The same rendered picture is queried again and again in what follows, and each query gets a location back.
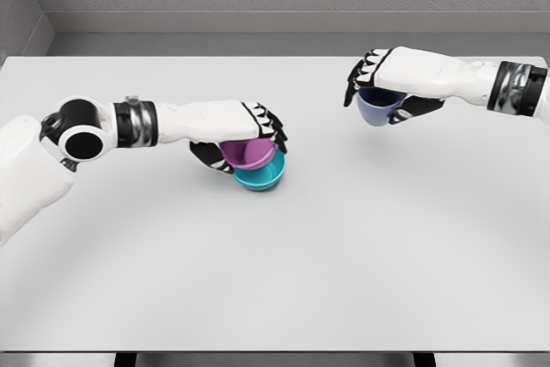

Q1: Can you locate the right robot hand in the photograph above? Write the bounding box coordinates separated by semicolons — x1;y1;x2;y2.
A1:
343;46;447;125

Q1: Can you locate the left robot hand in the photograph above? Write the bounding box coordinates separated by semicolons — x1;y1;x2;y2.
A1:
187;100;290;176

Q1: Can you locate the purple bowl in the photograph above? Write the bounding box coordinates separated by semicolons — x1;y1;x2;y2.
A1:
217;138;276;171

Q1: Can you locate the blue cup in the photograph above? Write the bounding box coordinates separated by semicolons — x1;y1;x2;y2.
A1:
355;86;407;128

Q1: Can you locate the teal bowl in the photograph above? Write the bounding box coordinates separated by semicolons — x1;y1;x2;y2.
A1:
232;148;287;193

